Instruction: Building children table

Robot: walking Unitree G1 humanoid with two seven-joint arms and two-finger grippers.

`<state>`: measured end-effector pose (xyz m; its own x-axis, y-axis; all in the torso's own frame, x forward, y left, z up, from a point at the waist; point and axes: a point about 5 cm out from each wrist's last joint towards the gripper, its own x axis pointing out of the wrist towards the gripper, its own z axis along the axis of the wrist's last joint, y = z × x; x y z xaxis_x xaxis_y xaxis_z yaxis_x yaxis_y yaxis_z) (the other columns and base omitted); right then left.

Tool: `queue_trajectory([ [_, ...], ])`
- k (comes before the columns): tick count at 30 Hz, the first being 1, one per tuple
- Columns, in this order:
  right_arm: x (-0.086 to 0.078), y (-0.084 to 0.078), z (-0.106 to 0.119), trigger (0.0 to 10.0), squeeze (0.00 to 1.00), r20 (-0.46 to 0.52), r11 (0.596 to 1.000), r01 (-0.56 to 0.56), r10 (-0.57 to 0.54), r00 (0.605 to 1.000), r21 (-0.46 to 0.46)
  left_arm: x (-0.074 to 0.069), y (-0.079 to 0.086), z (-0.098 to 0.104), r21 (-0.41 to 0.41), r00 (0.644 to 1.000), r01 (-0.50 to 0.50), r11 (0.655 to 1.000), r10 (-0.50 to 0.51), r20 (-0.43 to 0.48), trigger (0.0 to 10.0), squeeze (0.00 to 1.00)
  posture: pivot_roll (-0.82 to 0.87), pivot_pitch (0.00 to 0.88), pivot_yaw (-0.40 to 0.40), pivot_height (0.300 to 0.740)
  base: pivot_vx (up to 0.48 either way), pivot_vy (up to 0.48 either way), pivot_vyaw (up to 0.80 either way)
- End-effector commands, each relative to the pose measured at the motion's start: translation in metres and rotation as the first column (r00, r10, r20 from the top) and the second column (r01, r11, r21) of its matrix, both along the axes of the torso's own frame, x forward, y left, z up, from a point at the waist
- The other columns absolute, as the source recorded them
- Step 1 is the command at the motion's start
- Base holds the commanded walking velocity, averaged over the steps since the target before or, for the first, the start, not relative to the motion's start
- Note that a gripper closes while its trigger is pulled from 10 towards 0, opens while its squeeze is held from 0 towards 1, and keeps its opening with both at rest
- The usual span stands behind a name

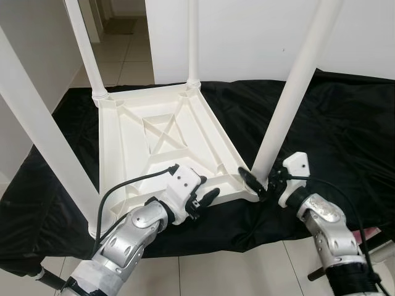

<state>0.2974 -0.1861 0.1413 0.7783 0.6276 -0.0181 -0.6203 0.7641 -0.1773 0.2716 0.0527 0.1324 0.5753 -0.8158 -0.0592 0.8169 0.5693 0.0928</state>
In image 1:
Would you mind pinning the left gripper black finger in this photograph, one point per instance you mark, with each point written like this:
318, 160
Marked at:
210, 197
202, 181

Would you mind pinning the black fabric table cover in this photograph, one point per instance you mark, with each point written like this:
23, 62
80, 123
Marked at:
333, 135

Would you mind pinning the pink cushion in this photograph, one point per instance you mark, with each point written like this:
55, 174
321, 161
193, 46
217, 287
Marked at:
370, 233

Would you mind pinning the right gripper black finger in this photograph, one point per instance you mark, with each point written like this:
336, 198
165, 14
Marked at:
253, 183

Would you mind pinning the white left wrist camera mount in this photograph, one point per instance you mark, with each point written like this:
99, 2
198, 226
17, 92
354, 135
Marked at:
185, 179

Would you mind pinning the white door frame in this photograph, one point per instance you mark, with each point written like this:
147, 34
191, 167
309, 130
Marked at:
95, 18

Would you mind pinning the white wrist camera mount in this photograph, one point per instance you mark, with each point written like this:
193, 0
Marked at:
185, 179
297, 165

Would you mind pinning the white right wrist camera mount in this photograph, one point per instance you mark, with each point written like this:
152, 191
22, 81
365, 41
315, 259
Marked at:
297, 165

